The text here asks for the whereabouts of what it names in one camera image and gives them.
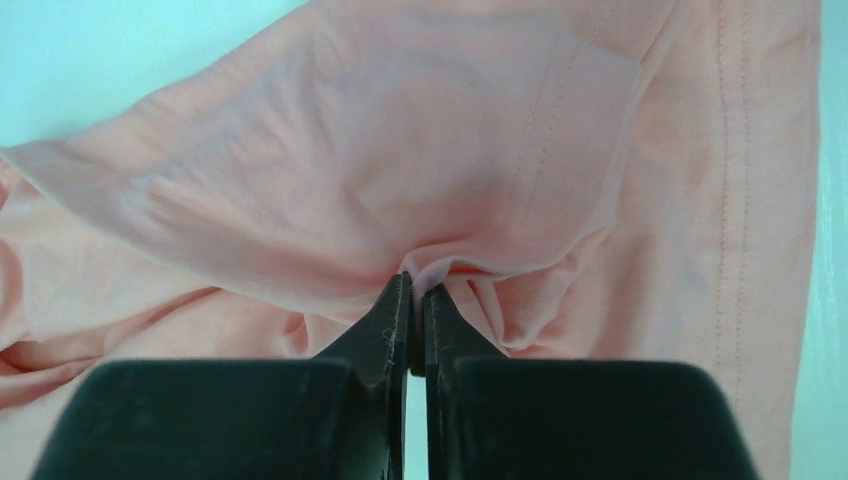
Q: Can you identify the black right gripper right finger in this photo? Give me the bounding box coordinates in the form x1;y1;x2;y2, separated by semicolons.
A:
422;286;757;479

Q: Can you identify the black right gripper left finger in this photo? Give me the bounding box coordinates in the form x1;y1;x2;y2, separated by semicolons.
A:
33;274;412;479

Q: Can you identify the pink t-shirt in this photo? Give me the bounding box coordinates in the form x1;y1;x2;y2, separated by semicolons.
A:
1;1;821;479

